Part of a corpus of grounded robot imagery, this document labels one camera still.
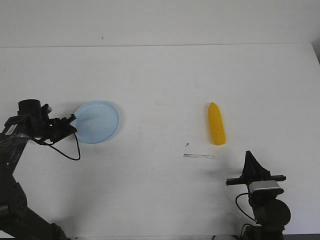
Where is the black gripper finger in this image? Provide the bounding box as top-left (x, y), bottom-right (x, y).
top-left (56, 114), bottom-right (77, 124)
top-left (249, 151), bottom-right (271, 177)
top-left (240, 150), bottom-right (253, 179)

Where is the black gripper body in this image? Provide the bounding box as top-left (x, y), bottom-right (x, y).
top-left (40, 103), bottom-right (77, 143)
top-left (225, 175), bottom-right (286, 191)

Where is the light blue round plate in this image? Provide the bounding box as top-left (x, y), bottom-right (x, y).
top-left (72, 100), bottom-right (120, 144)

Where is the yellow corn cob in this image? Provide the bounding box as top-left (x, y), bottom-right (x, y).
top-left (207, 102), bottom-right (226, 146)

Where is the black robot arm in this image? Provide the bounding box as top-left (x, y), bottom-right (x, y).
top-left (0, 99), bottom-right (77, 240)
top-left (225, 150), bottom-right (291, 240)

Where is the clear tape strip on table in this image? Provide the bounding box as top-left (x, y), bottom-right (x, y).
top-left (183, 153), bottom-right (215, 159)

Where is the white object at bottom edge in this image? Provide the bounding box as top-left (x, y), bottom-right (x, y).
top-left (211, 235), bottom-right (238, 240)

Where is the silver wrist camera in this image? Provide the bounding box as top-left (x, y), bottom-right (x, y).
top-left (248, 180), bottom-right (284, 195)

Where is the black camera cable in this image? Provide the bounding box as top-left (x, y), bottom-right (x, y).
top-left (235, 192), bottom-right (258, 223)
top-left (33, 132), bottom-right (81, 162)

